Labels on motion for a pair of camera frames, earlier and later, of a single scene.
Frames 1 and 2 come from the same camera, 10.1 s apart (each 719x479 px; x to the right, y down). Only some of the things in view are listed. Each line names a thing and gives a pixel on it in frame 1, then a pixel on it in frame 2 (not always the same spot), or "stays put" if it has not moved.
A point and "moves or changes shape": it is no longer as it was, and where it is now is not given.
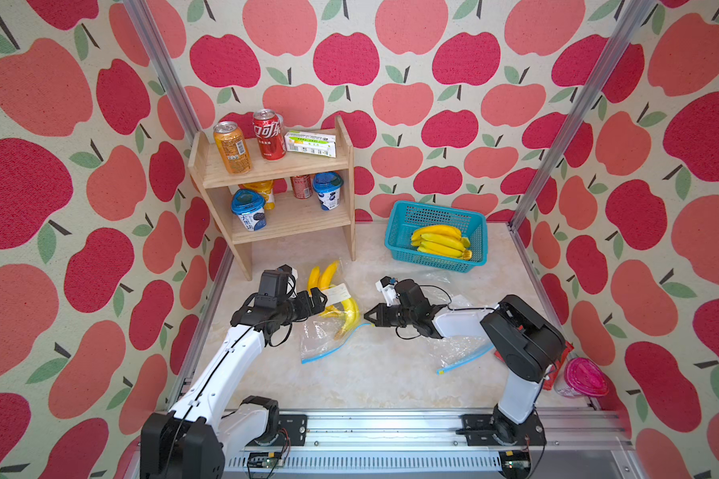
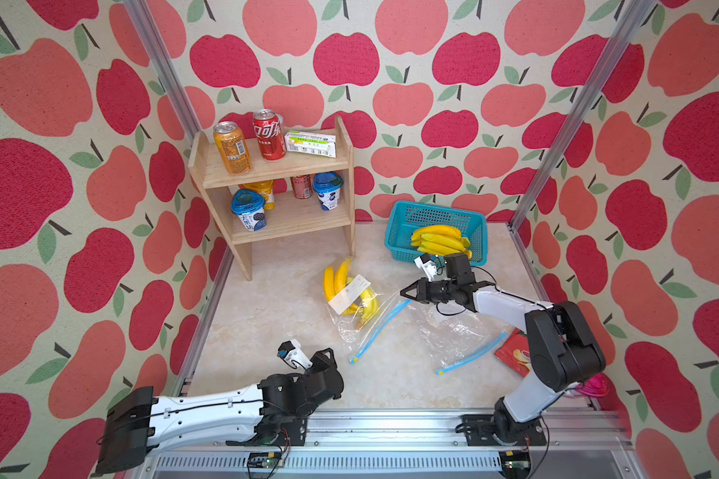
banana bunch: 441,240 stays put
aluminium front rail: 559,443 stays put
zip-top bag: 342,317 moves or changes shape
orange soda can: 233,147 stays put
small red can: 303,186 stays put
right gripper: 381,314 -> 421,290
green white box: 310,143 stays put
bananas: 348,307 -> 365,304
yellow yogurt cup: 266,188 stays put
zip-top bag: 450,352 stays put
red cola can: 269,131 stays put
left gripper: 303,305 -> 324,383
